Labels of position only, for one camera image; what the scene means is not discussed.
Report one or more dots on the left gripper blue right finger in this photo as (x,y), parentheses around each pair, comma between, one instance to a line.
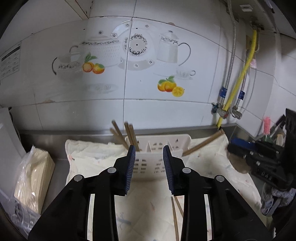
(168,161)

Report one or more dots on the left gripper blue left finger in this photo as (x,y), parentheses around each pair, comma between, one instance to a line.
(129,165)

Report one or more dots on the beige plastic utensil holder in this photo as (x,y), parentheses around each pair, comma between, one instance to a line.
(149,165)

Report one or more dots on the grey gloved hand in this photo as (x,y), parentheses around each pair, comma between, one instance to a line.
(272,198)

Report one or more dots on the stainless steel pot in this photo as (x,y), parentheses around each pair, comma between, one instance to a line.
(236,158)

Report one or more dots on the pink bottle brush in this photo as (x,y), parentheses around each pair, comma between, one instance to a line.
(266,126)

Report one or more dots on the cream quilted mat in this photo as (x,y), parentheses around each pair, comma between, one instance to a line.
(145,213)

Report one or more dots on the steel angle valve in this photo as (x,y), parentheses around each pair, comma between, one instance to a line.
(235,113)

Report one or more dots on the bagged beige napkin stack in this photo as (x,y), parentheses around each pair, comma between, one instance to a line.
(34,176)

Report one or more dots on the white countertop appliance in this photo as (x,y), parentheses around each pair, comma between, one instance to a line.
(12,153)

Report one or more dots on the red handled water valve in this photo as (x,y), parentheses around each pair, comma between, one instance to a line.
(217,108)

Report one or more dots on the wall instruction label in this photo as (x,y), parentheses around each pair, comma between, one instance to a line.
(10,61)

